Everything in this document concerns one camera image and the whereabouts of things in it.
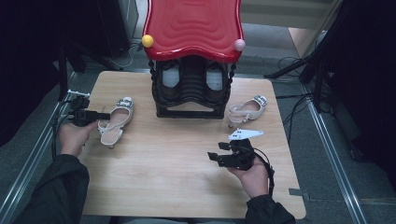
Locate black metal stand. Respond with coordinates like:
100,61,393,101
57,40,125,102
263,46,332,113

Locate white slingback heel shoe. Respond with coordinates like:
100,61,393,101
97,96,134,149
227,94,269,129

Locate pink ball knob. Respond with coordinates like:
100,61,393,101
233,38,247,52

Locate person's left hand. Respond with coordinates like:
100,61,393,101
58,119,99,159

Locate grey tape piece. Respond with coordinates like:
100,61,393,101
289,188,311,201

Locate person's right hand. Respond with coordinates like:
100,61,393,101
227,155,271,200

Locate white floor cable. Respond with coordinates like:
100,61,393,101
109,43,142,70

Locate red and black shoe rack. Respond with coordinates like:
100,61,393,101
142,0,247,119

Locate right hand-held gripper cable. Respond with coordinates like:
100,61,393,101
253,147,276,198

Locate black floor cables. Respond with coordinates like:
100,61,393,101
275,55,316,145

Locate dark curtain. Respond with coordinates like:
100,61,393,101
0,0,101,147
326,0,396,188

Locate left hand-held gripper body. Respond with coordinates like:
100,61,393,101
66,89,101,127

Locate metal floor rail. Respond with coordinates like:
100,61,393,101
300,83,369,224
0,72,78,224

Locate yellow ball knob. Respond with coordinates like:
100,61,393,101
141,34,155,49

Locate black leather shoe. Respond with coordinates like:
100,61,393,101
158,60,185,102
204,60,230,102

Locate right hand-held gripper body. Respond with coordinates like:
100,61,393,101
218,128,265,172

